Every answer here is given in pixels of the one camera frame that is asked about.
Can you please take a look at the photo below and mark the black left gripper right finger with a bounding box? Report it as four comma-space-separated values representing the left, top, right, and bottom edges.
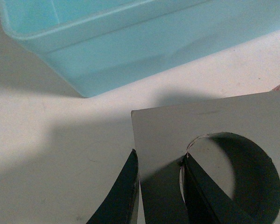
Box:
182, 154, 256, 224

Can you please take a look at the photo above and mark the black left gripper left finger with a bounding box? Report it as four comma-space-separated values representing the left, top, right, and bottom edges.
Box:
87, 149, 139, 224

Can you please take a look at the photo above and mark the gray cube with round hole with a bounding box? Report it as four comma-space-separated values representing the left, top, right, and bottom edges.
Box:
131, 91, 280, 224

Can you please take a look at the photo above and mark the light blue plastic box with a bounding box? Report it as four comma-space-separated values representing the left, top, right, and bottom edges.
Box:
0, 0, 280, 98

